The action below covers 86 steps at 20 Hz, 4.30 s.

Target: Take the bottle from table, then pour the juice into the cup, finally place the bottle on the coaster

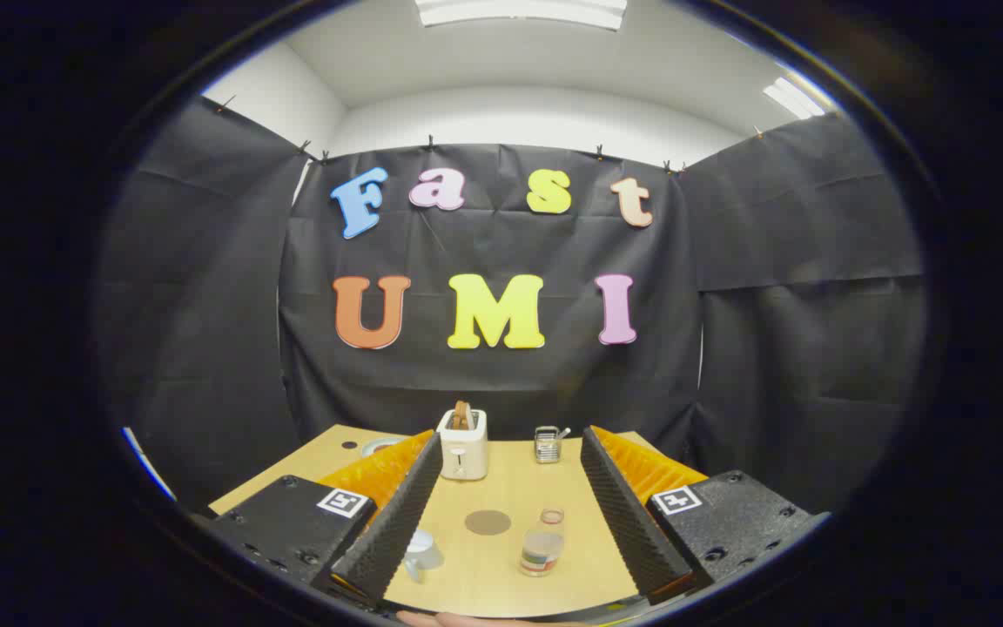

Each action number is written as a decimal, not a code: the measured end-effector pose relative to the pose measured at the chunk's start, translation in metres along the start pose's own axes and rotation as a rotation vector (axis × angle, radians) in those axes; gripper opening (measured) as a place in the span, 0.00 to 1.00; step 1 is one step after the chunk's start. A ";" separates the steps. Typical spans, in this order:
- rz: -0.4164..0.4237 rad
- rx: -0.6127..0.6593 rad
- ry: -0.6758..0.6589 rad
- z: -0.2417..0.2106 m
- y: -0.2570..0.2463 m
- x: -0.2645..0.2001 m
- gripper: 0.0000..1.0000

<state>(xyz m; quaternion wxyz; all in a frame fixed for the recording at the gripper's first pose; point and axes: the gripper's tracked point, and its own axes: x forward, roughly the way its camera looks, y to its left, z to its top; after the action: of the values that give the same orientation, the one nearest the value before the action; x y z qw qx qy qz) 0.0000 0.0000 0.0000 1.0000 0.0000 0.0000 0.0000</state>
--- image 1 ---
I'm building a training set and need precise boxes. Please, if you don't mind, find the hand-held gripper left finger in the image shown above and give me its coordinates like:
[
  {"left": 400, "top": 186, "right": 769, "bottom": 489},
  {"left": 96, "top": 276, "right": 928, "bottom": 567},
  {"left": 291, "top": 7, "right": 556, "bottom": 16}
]
[{"left": 205, "top": 429, "right": 443, "bottom": 606}]

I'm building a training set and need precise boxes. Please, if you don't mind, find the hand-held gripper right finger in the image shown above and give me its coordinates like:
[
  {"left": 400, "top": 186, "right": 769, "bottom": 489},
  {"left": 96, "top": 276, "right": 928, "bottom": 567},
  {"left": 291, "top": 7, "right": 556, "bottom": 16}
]
[{"left": 580, "top": 425, "right": 833, "bottom": 606}]

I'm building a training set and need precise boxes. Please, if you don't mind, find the white cup with handle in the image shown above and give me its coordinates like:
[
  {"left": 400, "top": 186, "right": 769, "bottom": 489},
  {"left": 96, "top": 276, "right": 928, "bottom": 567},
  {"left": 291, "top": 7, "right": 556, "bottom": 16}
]
[{"left": 403, "top": 529, "right": 446, "bottom": 584}]

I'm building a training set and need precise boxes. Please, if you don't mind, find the round brown coaster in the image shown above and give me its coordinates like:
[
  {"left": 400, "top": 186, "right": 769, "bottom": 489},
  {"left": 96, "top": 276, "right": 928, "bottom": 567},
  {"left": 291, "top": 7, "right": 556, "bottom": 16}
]
[{"left": 465, "top": 509, "right": 512, "bottom": 536}]

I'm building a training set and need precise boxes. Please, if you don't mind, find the clear plastic juice bottle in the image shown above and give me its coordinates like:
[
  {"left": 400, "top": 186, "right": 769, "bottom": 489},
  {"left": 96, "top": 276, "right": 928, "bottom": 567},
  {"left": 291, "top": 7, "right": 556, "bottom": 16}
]
[{"left": 519, "top": 508, "right": 566, "bottom": 577}]

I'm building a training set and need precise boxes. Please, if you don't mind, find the white toaster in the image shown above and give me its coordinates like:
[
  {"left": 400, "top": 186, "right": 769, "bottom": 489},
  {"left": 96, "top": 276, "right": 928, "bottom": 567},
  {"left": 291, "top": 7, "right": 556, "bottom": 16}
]
[{"left": 437, "top": 409, "right": 489, "bottom": 481}]

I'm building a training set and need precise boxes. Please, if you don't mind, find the wooden table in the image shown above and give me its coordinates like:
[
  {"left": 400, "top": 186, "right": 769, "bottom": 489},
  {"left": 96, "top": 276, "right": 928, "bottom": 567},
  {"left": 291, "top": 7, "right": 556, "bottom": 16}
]
[{"left": 208, "top": 424, "right": 661, "bottom": 619}]

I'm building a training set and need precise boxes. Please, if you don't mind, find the small ceiling light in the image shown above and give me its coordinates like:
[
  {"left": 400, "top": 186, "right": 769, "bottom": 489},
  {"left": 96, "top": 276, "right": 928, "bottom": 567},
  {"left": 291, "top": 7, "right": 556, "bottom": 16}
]
[{"left": 763, "top": 77, "right": 829, "bottom": 120}]

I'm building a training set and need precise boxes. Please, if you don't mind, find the long ceiling light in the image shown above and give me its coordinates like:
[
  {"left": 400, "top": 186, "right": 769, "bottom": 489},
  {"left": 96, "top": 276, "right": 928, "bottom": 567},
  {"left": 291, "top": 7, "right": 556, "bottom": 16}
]
[{"left": 414, "top": 0, "right": 629, "bottom": 31}]

